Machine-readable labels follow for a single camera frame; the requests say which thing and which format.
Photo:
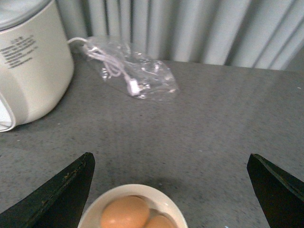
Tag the white round bowl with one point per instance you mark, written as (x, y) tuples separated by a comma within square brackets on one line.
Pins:
[(158, 202)]

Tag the clear plastic bag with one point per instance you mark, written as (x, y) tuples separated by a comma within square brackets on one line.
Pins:
[(124, 68)]

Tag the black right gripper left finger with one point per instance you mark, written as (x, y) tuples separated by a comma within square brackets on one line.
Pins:
[(58, 203)]

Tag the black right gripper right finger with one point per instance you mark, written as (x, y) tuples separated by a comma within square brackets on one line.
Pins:
[(280, 194)]

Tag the white Joyoung blender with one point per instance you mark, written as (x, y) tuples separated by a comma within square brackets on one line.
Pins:
[(36, 65)]

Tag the brown egg in bowl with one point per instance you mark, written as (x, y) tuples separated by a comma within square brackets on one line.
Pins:
[(159, 221), (125, 212)]

